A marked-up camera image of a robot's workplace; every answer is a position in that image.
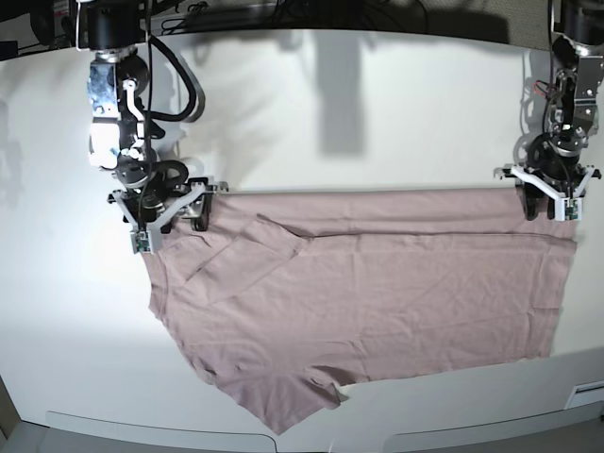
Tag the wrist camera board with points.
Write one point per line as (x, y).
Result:
(145, 241)
(568, 209)

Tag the pink T-shirt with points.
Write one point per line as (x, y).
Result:
(287, 297)

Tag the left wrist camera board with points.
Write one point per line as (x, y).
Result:
(568, 209)

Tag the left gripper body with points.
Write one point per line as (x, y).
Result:
(553, 188)

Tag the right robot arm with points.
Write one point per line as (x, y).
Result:
(120, 88)

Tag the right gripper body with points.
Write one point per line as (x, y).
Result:
(175, 197)

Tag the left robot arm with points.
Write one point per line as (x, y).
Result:
(550, 175)

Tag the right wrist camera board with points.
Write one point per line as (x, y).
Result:
(145, 241)

